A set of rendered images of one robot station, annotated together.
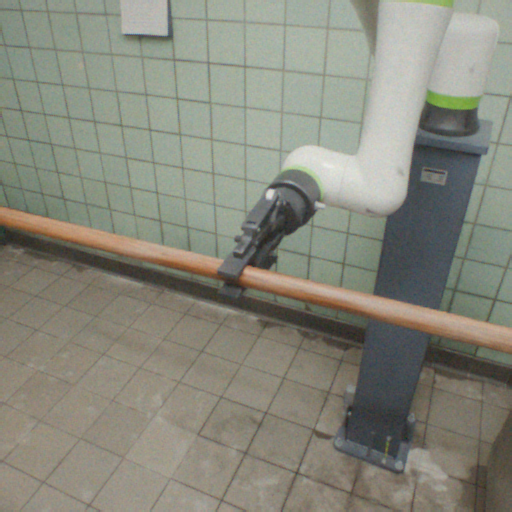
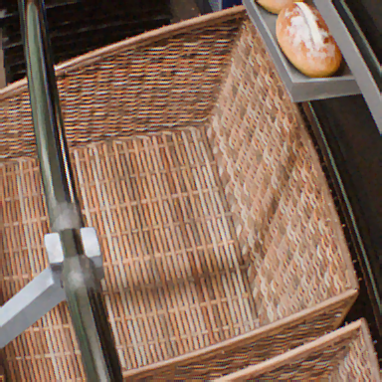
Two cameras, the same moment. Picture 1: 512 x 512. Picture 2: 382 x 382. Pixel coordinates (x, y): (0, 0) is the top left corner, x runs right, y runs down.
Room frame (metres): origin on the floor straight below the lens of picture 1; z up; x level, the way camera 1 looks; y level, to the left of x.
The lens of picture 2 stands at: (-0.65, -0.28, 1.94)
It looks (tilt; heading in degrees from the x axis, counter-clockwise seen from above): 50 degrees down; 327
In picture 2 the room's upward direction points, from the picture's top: 4 degrees counter-clockwise
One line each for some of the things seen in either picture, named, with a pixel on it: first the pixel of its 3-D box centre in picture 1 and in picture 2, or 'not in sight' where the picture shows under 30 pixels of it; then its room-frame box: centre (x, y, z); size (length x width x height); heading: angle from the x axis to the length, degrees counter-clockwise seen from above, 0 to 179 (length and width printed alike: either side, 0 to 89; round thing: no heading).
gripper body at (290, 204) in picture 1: (276, 219); not in sight; (0.69, -0.04, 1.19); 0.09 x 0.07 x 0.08; 157
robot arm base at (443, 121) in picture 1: (452, 108); not in sight; (1.20, -0.51, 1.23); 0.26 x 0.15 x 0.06; 154
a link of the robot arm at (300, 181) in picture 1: (293, 200); not in sight; (0.76, -0.08, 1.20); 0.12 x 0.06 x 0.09; 67
